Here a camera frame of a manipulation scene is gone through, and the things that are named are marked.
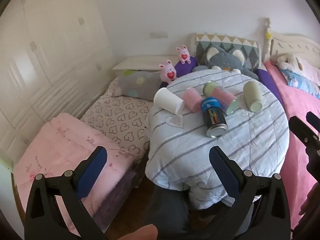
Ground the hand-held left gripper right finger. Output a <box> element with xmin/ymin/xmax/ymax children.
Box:
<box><xmin>208</xmin><ymin>145</ymin><xmax>292</xmax><ymax>240</ymax></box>

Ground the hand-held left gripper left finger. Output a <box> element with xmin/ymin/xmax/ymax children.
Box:
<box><xmin>24</xmin><ymin>146</ymin><xmax>108</xmax><ymax>240</ymax></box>

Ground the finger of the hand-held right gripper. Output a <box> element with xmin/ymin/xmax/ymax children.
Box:
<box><xmin>306</xmin><ymin>111</ymin><xmax>320</xmax><ymax>130</ymax></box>
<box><xmin>288</xmin><ymin>116</ymin><xmax>320</xmax><ymax>152</ymax></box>

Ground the white paper cup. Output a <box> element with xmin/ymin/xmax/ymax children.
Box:
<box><xmin>153</xmin><ymin>87</ymin><xmax>186</xmax><ymax>115</ymax></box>

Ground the person's right hand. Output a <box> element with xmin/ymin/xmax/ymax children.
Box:
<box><xmin>298</xmin><ymin>185</ymin><xmax>320</xmax><ymax>217</ymax></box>

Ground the person's left hand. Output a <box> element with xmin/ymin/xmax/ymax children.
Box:
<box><xmin>122</xmin><ymin>224</ymin><xmax>158</xmax><ymax>240</ymax></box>

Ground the pink bed blanket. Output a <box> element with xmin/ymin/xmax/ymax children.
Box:
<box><xmin>264</xmin><ymin>61</ymin><xmax>320</xmax><ymax>230</ymax></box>

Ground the folded pink blanket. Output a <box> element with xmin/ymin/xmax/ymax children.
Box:
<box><xmin>12</xmin><ymin>112</ymin><xmax>138</xmax><ymax>232</ymax></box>

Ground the blue floral pillow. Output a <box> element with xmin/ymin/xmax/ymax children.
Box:
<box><xmin>280</xmin><ymin>68</ymin><xmax>320</xmax><ymax>99</ymax></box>

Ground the white grey-striped quilt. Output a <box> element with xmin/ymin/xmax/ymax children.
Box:
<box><xmin>145</xmin><ymin>69</ymin><xmax>291</xmax><ymax>210</ymax></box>

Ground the blue and black can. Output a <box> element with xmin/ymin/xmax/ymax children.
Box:
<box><xmin>200</xmin><ymin>97</ymin><xmax>229</xmax><ymax>138</ymax></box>

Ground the heart print bed sheet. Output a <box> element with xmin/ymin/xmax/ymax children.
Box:
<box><xmin>79</xmin><ymin>89</ymin><xmax>154</xmax><ymax>161</ymax></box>

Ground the pale green can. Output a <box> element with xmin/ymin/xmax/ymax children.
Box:
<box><xmin>243</xmin><ymin>81</ymin><xmax>264</xmax><ymax>113</ymax></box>

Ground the purple pillow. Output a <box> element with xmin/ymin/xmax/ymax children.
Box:
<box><xmin>255</xmin><ymin>68</ymin><xmax>278</xmax><ymax>88</ymax></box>
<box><xmin>174</xmin><ymin>56</ymin><xmax>198</xmax><ymax>75</ymax></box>

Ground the white plush dog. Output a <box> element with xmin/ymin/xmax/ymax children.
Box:
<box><xmin>276</xmin><ymin>53</ymin><xmax>305</xmax><ymax>71</ymax></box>

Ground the person's grey trouser leg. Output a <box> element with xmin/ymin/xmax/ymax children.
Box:
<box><xmin>146</xmin><ymin>186</ymin><xmax>254</xmax><ymax>240</ymax></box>

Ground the pink can with green end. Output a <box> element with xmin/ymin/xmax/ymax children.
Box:
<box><xmin>211</xmin><ymin>86</ymin><xmax>240</xmax><ymax>116</ymax></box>

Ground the white bed headboard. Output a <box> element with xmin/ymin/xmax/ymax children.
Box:
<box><xmin>263</xmin><ymin>17</ymin><xmax>320</xmax><ymax>63</ymax></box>

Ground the small green can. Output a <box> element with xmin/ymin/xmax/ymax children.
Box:
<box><xmin>203</xmin><ymin>80</ymin><xmax>221</xmax><ymax>97</ymax></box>

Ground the grey spotted pillow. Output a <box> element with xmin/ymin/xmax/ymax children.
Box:
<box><xmin>112</xmin><ymin>70</ymin><xmax>163</xmax><ymax>98</ymax></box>

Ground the diamond pattern cushion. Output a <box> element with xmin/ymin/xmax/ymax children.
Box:
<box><xmin>192</xmin><ymin>33</ymin><xmax>262</xmax><ymax>69</ymax></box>

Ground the grey cat plush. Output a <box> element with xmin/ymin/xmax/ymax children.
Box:
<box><xmin>192</xmin><ymin>46</ymin><xmax>260</xmax><ymax>81</ymax></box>

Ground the pink plush toy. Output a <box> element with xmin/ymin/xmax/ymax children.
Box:
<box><xmin>176</xmin><ymin>45</ymin><xmax>192</xmax><ymax>64</ymax></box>
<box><xmin>159</xmin><ymin>60</ymin><xmax>179</xmax><ymax>84</ymax></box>

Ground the white wardrobe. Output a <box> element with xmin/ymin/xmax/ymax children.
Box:
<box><xmin>0</xmin><ymin>0</ymin><xmax>118</xmax><ymax>167</ymax></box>

